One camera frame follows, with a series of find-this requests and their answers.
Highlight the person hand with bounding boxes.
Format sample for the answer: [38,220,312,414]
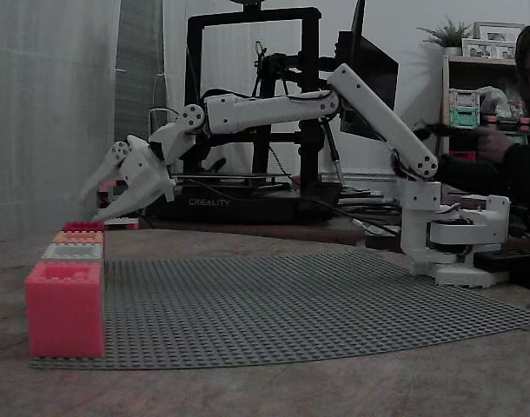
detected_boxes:
[475,128,516,164]

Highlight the wooden shelf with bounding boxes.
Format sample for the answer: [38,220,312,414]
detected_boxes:
[441,55,527,162]

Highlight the green storage crate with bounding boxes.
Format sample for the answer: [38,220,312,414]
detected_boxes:
[448,106,481,128]

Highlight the large pink lego brick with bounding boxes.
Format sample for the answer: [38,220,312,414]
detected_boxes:
[24,261,105,359]

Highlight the clear plastic bag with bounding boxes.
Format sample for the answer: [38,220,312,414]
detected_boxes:
[477,85,516,116]

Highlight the dark sleeved forearm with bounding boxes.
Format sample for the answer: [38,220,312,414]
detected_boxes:
[434,142,530,208]

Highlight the black Creality 3D printer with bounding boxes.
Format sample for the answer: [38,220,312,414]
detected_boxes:
[145,0,342,226]

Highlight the black orange leader arm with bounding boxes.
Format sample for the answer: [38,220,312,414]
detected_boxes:
[415,116,530,141]

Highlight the tall white picture frame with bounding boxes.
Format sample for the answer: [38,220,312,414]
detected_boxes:
[473,21,526,44]

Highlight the grey lego brick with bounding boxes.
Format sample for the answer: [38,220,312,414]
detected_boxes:
[41,242,105,264]

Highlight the grey Lego baseplate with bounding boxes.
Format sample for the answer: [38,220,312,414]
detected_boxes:
[30,249,530,370]

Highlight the wide white picture frame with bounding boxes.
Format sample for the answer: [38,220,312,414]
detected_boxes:
[460,37,519,61]

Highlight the white storage crate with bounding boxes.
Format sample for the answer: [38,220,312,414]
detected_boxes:
[448,88,481,109]

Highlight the black monitor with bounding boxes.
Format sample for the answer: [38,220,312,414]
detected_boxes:
[336,0,400,142]

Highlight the small potted plant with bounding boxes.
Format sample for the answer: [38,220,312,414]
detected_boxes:
[416,16,473,56]

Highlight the red lego brick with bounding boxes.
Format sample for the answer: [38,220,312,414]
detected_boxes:
[62,221,107,234]

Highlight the white curtain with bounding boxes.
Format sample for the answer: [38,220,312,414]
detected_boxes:
[0,0,121,244]

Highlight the orange lego brick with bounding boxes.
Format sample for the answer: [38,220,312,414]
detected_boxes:
[51,231,106,246]

